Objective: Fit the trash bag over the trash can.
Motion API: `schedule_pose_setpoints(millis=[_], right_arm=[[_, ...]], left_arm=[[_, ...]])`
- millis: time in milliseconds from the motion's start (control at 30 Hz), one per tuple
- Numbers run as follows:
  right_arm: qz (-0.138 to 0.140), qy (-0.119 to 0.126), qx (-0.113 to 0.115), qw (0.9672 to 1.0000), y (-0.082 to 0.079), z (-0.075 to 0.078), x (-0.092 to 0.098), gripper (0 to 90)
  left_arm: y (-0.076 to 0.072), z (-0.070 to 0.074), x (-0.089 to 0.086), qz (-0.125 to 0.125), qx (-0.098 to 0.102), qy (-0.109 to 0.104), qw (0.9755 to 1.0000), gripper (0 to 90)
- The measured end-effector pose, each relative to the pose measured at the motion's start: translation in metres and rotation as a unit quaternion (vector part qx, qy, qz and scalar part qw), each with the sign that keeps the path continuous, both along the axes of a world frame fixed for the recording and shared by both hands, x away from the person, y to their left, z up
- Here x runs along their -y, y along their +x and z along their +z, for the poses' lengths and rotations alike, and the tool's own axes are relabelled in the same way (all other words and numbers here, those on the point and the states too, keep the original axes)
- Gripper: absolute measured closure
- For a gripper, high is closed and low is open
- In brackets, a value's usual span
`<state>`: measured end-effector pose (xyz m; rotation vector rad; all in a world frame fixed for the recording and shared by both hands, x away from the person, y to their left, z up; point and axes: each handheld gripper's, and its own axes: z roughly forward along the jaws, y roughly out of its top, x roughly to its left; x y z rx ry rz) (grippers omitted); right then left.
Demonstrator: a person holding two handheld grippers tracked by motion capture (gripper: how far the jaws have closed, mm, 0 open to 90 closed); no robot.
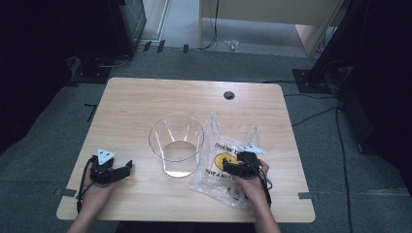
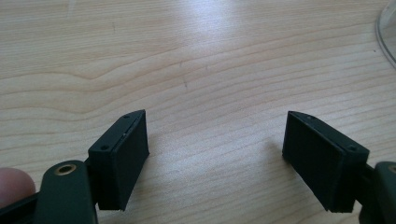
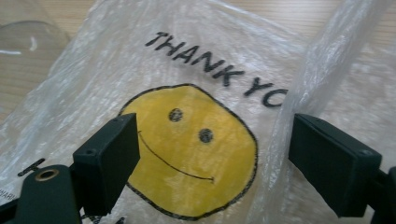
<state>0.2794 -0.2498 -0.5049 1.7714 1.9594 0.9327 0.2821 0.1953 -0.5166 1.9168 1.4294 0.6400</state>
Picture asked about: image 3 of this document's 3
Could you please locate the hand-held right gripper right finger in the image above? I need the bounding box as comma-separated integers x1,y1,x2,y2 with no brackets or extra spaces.
288,113,383,218

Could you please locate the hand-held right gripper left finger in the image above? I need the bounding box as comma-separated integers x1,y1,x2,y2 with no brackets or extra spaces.
73,112,141,217

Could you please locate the clear smiley plastic bag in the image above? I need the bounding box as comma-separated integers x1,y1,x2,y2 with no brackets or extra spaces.
0,0,396,224

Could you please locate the clear glass bowl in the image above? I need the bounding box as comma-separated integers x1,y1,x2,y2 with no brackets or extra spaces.
0,0,72,64

